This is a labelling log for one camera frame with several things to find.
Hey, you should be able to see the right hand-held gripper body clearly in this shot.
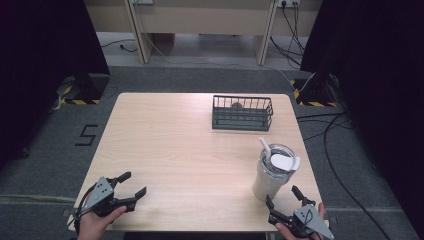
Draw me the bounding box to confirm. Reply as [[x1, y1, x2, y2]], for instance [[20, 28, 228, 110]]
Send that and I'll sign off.
[[279, 199, 335, 240]]

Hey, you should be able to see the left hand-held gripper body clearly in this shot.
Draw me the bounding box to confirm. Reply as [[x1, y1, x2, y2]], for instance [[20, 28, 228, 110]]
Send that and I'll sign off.
[[79, 176, 130, 218]]

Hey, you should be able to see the white cup with straw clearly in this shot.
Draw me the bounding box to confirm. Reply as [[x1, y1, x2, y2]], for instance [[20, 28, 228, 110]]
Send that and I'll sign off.
[[252, 136, 302, 202]]

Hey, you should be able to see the person's right hand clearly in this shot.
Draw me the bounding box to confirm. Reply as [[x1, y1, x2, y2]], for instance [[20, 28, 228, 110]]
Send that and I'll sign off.
[[274, 202, 330, 240]]

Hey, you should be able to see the person's left hand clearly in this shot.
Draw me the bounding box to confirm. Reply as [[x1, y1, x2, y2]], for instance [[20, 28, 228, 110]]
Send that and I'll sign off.
[[76, 205, 128, 240]]

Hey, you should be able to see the black tape floor mark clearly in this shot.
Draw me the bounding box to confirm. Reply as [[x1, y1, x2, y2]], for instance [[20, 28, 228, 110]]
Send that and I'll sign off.
[[74, 123, 100, 147]]

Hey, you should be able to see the stand base with striped tape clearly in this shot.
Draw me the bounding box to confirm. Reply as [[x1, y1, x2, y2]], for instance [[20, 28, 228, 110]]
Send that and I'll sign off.
[[54, 72, 111, 106], [289, 73, 340, 108]]

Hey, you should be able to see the black curtain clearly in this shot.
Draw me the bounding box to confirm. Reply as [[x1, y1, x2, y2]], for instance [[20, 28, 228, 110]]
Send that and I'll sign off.
[[299, 0, 424, 240], [0, 0, 111, 171]]

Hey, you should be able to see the beige wooden desk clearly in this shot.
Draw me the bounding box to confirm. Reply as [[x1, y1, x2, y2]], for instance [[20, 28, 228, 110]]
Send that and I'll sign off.
[[83, 0, 323, 66]]

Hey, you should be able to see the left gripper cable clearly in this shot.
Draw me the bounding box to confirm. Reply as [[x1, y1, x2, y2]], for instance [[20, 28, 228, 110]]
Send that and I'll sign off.
[[68, 185, 96, 234]]

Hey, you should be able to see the long black floor cable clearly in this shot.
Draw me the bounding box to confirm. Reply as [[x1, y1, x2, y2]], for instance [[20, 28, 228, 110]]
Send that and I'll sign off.
[[295, 112, 392, 240]]

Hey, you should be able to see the dark green wire basket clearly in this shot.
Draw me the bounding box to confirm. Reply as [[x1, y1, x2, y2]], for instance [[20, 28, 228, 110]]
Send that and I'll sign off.
[[211, 94, 275, 132]]

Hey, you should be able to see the thin black floor cable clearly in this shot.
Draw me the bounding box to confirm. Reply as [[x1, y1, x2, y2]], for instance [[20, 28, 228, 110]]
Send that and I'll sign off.
[[100, 38, 139, 54]]

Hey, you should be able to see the black cables bundle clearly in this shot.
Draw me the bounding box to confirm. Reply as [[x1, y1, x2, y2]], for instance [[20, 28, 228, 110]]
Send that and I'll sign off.
[[269, 2, 307, 70]]

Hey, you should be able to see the white wall socket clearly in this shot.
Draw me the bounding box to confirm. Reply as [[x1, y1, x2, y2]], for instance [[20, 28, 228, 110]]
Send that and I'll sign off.
[[276, 0, 301, 9]]

